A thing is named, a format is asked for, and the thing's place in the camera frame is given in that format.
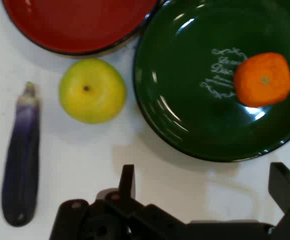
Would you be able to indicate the red plate with black rim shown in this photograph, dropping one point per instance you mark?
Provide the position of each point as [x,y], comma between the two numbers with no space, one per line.
[80,22]

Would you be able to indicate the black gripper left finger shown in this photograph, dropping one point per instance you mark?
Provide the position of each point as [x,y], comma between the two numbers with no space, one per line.
[104,220]

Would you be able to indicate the orange mandarin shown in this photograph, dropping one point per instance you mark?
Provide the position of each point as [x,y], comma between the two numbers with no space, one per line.
[263,80]

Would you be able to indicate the purple eggplant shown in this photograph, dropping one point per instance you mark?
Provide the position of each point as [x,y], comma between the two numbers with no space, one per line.
[22,162]

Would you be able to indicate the dark green plate with lettering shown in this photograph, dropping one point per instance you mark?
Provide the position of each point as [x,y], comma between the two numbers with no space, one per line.
[199,117]

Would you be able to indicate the yellow-green apple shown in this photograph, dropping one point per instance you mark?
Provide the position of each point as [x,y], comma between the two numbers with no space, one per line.
[92,91]

